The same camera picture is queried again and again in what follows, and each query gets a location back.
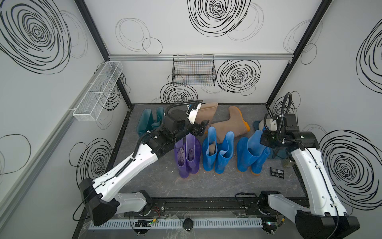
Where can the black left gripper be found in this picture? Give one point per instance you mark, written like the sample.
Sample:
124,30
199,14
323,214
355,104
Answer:
199,130

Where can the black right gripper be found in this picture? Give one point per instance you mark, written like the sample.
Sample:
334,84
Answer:
263,138

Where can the purple rain boot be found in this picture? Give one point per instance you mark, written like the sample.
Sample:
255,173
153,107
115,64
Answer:
193,153
180,159

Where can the blue rain boot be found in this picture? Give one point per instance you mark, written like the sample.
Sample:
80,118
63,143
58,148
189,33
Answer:
225,152
210,150
256,167
249,150

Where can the beige rain boot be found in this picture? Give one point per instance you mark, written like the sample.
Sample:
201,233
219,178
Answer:
235,124
206,112

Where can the dark green rain boot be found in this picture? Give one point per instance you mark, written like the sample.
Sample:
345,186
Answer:
145,122
159,117

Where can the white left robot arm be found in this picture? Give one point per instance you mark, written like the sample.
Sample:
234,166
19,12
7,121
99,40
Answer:
101,196

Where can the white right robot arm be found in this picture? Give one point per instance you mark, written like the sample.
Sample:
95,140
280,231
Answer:
326,217

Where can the teal square tray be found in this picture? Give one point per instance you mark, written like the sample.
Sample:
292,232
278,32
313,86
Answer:
272,125

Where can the small black packet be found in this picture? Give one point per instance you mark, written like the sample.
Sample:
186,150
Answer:
277,173

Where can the black round knob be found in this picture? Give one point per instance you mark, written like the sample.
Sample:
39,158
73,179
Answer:
188,224

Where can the black wire basket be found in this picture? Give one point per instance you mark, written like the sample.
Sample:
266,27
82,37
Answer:
196,70

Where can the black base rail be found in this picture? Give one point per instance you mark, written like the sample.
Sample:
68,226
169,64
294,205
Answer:
209,204

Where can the white wire basket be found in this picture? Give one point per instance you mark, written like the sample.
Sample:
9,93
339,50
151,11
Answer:
100,89

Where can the white slotted cable duct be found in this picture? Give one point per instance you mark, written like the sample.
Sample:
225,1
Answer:
210,223

